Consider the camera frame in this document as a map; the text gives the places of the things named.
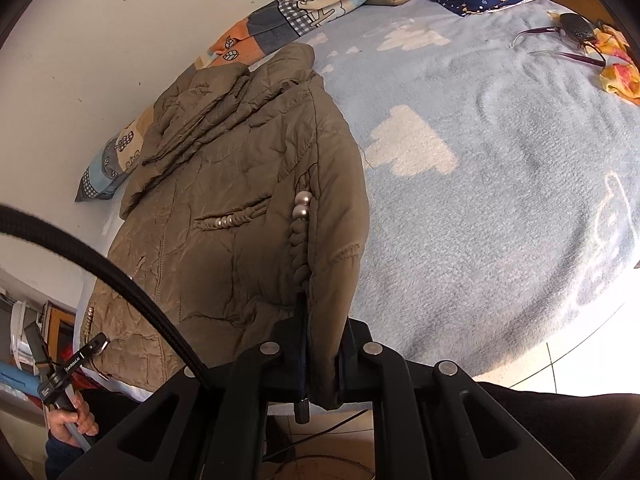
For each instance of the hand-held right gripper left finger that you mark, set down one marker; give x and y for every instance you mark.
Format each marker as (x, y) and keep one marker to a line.
(280, 365)

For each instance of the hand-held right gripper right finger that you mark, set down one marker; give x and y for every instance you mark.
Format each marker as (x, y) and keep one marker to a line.
(365, 365)

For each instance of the brown quilted jacket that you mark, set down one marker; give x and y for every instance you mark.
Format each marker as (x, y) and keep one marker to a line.
(225, 210)

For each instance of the person's left forearm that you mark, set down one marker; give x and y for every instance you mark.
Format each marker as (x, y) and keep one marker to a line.
(67, 460)

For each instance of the person's left hand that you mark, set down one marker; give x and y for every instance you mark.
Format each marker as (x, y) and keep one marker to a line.
(67, 422)

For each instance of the light blue pole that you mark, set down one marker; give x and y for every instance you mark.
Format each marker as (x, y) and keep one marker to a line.
(17, 379)

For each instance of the light blue cloud-print blanket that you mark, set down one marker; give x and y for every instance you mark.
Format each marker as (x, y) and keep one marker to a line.
(475, 210)

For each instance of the patchwork quilt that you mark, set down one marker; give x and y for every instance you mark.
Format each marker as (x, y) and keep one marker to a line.
(300, 5)

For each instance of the purple-framed glasses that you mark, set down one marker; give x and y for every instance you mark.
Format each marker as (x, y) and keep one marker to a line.
(575, 55)

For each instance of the yellow floral cloth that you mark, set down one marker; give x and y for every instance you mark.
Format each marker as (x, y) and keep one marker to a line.
(620, 72)

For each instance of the black glasses case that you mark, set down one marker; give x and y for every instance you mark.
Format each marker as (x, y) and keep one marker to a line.
(579, 27)

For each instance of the wooden furniture frame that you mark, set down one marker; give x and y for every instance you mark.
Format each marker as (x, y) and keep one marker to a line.
(60, 332)

